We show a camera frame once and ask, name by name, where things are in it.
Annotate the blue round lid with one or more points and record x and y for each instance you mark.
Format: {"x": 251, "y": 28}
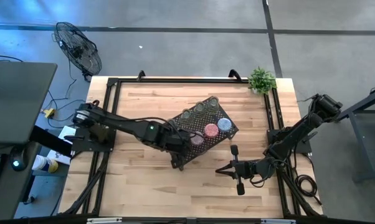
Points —
{"x": 224, "y": 124}

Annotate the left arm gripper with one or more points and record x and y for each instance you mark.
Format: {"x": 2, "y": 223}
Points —
{"x": 176, "y": 143}

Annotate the green plant in white pot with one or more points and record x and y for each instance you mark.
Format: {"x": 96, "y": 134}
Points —
{"x": 262, "y": 81}

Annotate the white paper box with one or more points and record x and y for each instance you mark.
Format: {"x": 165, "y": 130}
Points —
{"x": 66, "y": 132}

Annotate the grey desk top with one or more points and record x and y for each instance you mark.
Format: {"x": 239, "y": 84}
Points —
{"x": 16, "y": 102}

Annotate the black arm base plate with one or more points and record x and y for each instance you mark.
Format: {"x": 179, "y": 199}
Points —
{"x": 81, "y": 144}
{"x": 304, "y": 146}

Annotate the yellow power plug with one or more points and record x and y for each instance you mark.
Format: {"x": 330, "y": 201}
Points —
{"x": 49, "y": 113}

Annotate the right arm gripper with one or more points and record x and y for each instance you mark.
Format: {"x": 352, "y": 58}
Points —
{"x": 246, "y": 169}

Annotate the black metal stand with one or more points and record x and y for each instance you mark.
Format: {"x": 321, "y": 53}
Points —
{"x": 363, "y": 137}

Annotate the black table frame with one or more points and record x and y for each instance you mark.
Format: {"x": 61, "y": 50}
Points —
{"x": 175, "y": 80}

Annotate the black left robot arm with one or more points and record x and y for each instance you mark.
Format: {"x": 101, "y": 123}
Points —
{"x": 125, "y": 124}

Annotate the black floor fan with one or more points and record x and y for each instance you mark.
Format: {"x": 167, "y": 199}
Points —
{"x": 78, "y": 49}

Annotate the silver aluminium bar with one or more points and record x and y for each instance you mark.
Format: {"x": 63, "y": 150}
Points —
{"x": 103, "y": 220}
{"x": 278, "y": 221}

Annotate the white and yellow canister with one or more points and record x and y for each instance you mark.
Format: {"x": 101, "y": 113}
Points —
{"x": 42, "y": 163}

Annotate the black computer mouse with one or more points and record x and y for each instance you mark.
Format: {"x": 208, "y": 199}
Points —
{"x": 18, "y": 158}

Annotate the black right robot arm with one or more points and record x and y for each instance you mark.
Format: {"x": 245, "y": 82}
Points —
{"x": 299, "y": 130}

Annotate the black perforated metal shelf riser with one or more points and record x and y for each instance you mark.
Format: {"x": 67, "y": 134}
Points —
{"x": 218, "y": 140}

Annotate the dark desk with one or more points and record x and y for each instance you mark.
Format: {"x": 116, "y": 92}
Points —
{"x": 7, "y": 199}

